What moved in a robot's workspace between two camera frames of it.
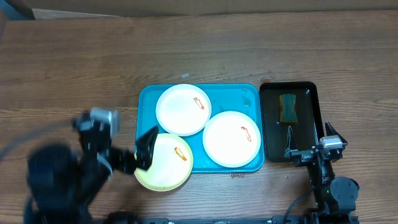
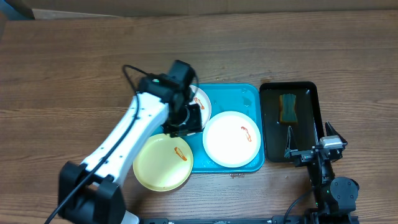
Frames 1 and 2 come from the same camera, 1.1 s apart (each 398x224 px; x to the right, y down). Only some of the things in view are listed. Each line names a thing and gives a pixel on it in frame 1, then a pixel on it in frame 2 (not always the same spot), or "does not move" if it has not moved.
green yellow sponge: x=287 y=108 does not move
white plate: x=231 y=139 does not move
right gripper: x=303 y=155 does not move
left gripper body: x=123 y=162 -> x=189 y=121
